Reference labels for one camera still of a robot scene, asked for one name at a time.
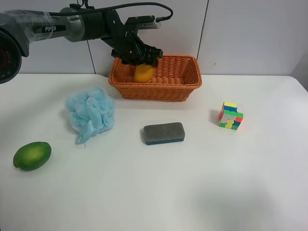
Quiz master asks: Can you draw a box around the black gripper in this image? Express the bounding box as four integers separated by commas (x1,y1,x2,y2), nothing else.
102,11,162,67

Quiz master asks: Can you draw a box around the yellow mango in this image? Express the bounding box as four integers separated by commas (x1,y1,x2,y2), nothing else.
134,64,154,83

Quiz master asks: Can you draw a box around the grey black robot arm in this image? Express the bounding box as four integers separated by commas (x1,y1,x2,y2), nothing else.
0,8,163,83

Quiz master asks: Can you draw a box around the orange wicker basket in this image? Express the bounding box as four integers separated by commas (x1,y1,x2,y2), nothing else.
108,54,202,102

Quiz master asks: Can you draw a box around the green lemon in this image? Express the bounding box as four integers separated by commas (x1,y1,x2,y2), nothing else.
13,141,51,171

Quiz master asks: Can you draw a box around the grey blue board eraser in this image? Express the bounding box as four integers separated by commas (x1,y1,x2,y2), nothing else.
143,122,185,145

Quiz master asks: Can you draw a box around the light blue bath loofah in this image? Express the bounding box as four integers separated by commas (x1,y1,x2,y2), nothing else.
65,86,115,144

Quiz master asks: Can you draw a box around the multicolour puzzle cube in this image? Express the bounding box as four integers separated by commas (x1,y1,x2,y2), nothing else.
218,102,244,130

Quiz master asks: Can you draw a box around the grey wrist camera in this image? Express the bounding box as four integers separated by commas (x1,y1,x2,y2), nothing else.
125,15,161,34

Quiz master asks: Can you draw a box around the black braided cable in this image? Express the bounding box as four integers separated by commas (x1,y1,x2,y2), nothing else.
69,0,174,22

